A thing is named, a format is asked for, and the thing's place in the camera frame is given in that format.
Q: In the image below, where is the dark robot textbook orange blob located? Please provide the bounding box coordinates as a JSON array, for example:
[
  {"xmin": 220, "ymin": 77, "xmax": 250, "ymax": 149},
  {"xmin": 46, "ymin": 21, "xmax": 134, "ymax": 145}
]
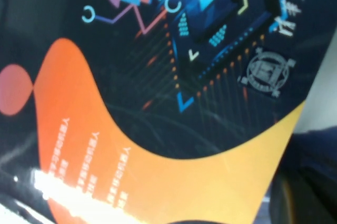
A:
[{"xmin": 0, "ymin": 0, "xmax": 337, "ymax": 224}]

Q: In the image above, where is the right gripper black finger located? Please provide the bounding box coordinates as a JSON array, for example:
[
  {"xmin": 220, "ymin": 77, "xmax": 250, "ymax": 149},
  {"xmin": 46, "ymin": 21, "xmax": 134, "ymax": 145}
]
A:
[{"xmin": 268, "ymin": 160, "xmax": 337, "ymax": 224}]

